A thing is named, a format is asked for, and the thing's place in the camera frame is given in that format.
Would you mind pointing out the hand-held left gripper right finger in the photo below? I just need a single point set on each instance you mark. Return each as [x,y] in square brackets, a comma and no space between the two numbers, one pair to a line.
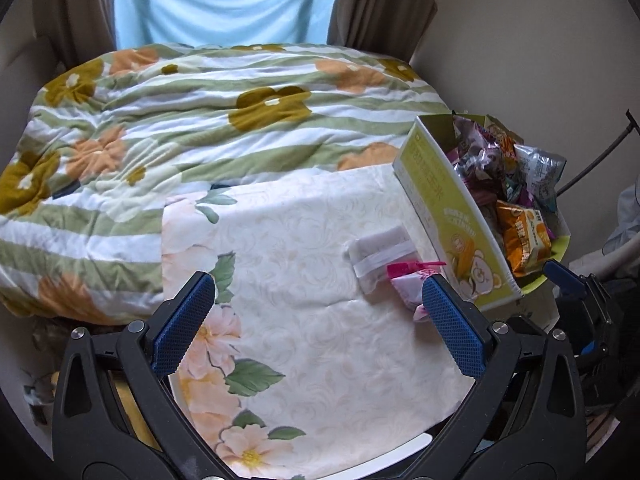
[450,325]

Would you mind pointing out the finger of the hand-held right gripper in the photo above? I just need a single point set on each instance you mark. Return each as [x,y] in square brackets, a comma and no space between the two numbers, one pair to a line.
[562,275]

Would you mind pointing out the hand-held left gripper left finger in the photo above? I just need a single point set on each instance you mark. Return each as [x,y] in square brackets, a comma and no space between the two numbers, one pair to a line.
[182,320]

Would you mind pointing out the small pink snack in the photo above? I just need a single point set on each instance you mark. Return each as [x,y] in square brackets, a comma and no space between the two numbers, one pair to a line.
[410,285]

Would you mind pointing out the grey-white patterned snack packet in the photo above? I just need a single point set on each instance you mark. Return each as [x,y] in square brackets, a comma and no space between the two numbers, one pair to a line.
[542,170]

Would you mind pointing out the yellow-green cardboard box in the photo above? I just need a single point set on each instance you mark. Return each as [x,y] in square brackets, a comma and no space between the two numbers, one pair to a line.
[450,200]

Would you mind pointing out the pile of mixed packets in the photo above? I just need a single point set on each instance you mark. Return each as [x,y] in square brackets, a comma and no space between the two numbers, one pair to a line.
[485,170]

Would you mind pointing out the grey cloth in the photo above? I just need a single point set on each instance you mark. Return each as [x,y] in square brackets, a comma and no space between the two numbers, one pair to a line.
[625,225]

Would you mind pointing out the small white translucent packet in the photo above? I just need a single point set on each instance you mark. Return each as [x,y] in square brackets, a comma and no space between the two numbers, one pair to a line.
[380,255]

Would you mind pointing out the yellow box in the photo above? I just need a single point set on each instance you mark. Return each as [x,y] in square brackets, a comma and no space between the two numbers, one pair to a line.
[135,410]

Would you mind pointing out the floral tablecloth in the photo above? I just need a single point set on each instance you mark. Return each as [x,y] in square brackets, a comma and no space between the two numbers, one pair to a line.
[310,285]

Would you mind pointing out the floral striped blanket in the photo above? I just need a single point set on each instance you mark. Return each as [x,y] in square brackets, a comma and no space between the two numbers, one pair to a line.
[175,120]

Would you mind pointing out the light blue sheer curtain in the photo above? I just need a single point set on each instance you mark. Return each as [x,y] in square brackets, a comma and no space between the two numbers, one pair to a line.
[225,0]

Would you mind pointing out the brown curtain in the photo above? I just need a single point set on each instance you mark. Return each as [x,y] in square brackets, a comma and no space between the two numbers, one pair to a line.
[75,5]
[385,0]

